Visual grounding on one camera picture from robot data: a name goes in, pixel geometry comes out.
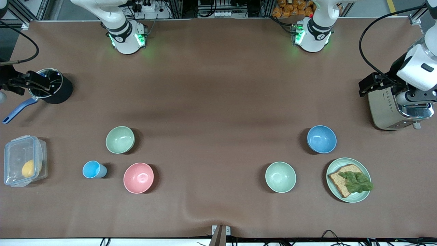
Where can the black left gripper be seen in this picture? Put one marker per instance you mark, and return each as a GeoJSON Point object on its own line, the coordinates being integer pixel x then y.
{"type": "Point", "coordinates": [392, 83]}

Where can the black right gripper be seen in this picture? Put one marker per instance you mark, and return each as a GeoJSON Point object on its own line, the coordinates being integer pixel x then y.
{"type": "Point", "coordinates": [7, 79]}

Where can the blue bowl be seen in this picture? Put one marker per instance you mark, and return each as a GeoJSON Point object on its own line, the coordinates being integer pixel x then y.
{"type": "Point", "coordinates": [321, 139]}

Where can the light green bowl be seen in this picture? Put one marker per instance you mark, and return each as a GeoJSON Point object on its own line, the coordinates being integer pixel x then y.
{"type": "Point", "coordinates": [280, 177]}
{"type": "Point", "coordinates": [120, 139]}

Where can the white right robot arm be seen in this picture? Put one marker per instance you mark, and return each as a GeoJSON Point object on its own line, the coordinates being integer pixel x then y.
{"type": "Point", "coordinates": [123, 32]}

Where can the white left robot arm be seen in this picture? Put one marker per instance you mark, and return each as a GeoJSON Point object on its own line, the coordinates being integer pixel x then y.
{"type": "Point", "coordinates": [315, 34]}

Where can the pink bowl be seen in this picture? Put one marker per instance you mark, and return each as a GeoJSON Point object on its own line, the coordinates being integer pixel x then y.
{"type": "Point", "coordinates": [138, 178]}

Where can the silver toaster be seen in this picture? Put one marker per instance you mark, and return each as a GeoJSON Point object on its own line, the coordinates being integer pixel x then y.
{"type": "Point", "coordinates": [384, 112]}

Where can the clear plastic food container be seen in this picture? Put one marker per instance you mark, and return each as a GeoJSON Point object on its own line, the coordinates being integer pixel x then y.
{"type": "Point", "coordinates": [13, 150]}

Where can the yellow lemon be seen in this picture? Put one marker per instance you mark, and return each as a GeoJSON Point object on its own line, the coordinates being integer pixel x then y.
{"type": "Point", "coordinates": [28, 168]}

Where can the green lettuce leaf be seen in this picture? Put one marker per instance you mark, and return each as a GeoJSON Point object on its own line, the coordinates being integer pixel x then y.
{"type": "Point", "coordinates": [356, 182]}

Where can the brown bread slice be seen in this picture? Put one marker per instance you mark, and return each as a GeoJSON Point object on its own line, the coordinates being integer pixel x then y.
{"type": "Point", "coordinates": [339, 184]}

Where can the small blue cup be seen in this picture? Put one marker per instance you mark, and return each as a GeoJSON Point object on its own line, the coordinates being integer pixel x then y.
{"type": "Point", "coordinates": [91, 169]}

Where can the orange snack bag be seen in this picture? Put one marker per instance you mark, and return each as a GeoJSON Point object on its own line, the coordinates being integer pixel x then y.
{"type": "Point", "coordinates": [293, 8]}

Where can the light green plate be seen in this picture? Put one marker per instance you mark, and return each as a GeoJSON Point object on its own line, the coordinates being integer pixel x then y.
{"type": "Point", "coordinates": [333, 191]}

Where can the white power strip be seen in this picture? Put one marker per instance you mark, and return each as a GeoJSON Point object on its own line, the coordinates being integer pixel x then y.
{"type": "Point", "coordinates": [217, 14]}

